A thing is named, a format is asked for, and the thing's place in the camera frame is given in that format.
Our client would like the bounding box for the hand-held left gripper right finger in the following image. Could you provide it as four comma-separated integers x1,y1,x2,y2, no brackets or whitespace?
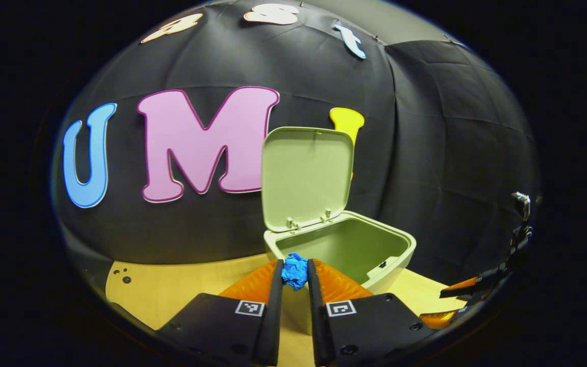
307,258,434,366

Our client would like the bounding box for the pale green desktop garbage bin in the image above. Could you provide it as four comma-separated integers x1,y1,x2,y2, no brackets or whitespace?
261,126,417,334

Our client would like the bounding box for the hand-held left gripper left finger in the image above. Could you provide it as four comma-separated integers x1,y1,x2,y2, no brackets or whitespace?
157,259,285,366

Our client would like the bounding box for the black backdrop cloth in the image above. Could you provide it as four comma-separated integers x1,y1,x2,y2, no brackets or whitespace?
51,0,539,306

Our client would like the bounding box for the blue paper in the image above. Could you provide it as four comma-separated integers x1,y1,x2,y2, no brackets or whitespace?
281,253,308,291

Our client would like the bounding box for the wooden desktop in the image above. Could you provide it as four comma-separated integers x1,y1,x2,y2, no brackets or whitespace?
105,253,470,366

